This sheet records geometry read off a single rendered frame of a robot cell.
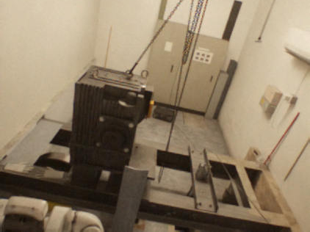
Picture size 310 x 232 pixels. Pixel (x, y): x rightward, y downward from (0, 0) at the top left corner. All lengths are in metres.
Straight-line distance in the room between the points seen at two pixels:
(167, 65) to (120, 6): 1.42
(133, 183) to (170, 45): 3.24
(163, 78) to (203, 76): 0.80
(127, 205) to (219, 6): 3.89
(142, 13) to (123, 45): 0.74
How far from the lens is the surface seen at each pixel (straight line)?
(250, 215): 2.60
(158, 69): 4.88
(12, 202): 0.96
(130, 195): 2.13
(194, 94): 5.10
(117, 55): 5.14
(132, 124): 1.83
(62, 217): 1.02
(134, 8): 4.93
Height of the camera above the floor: 2.34
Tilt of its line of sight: 27 degrees down
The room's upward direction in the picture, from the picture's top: 14 degrees clockwise
